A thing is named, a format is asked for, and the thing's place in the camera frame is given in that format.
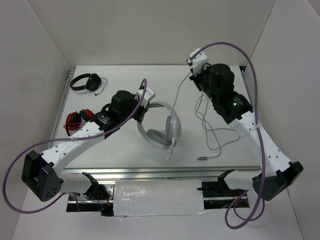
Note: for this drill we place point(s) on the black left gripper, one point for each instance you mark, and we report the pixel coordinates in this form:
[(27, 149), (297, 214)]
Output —
[(142, 110)]

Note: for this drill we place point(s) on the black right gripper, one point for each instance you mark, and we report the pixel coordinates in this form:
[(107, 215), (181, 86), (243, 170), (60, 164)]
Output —
[(205, 69)]

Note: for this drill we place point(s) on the white over-ear headphones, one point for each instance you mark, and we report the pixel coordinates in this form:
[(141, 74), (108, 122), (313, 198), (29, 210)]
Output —
[(167, 137)]

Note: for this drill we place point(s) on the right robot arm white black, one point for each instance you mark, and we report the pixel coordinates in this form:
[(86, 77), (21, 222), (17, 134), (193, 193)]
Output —
[(277, 171)]

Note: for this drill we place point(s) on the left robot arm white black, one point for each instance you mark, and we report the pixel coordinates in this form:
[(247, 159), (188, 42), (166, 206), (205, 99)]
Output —
[(41, 170)]

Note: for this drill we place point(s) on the black on-ear headphones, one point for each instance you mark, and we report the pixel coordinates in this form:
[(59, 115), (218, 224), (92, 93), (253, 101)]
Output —
[(94, 83)]

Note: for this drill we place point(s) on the red black headphones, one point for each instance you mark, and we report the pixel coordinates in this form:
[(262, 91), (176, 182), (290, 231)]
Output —
[(76, 120)]

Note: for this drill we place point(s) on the white foil-covered panel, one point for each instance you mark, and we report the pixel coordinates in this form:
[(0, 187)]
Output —
[(158, 198)]

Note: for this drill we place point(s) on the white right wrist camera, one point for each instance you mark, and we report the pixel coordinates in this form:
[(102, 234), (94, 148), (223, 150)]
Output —
[(196, 61)]

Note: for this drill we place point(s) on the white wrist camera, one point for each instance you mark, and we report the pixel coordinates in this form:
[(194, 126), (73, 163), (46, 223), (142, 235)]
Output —
[(196, 61), (147, 96)]

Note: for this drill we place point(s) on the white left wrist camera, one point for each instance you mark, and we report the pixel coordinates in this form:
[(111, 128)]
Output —
[(147, 96)]

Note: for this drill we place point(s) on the front aluminium rail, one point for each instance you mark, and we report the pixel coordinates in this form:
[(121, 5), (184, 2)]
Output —
[(153, 174)]

